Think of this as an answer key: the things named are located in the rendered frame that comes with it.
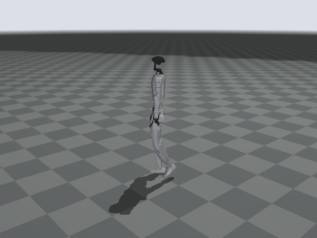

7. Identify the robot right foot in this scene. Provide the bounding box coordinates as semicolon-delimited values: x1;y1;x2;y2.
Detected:
151;167;166;173

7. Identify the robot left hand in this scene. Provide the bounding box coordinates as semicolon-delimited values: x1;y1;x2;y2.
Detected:
150;117;159;127

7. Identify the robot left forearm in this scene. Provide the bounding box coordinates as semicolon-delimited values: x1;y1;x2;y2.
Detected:
154;96;160;119

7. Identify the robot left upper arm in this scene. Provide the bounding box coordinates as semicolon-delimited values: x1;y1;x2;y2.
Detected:
153;76;162;100

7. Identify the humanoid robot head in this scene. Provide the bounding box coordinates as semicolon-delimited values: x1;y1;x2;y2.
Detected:
152;56;165;74

